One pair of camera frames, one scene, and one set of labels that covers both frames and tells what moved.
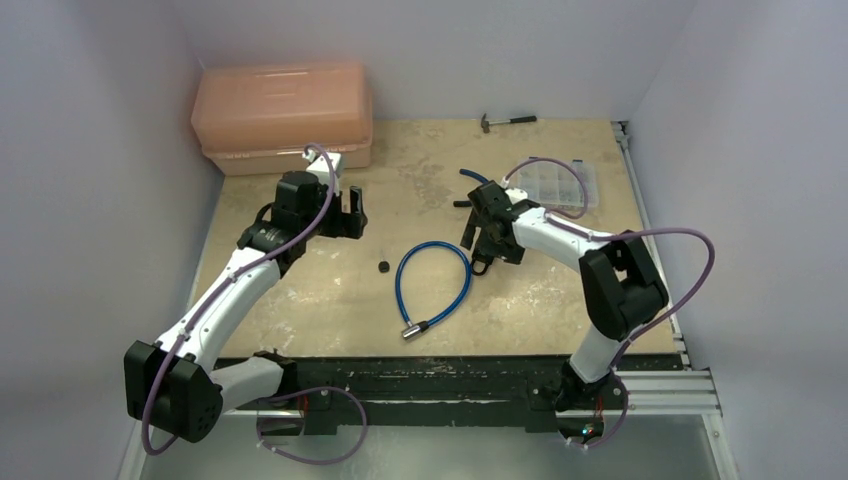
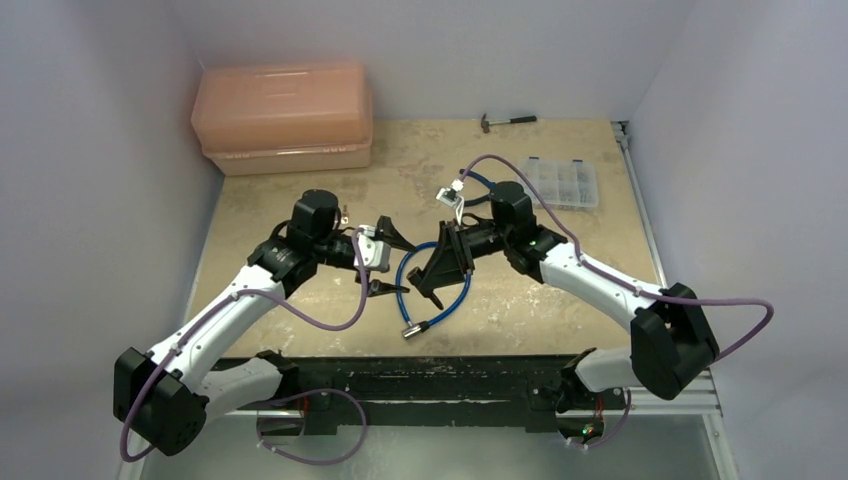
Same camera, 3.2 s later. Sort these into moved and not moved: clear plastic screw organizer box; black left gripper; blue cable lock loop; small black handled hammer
Moved: black left gripper
Not moved: blue cable lock loop; clear plastic screw organizer box; small black handled hammer
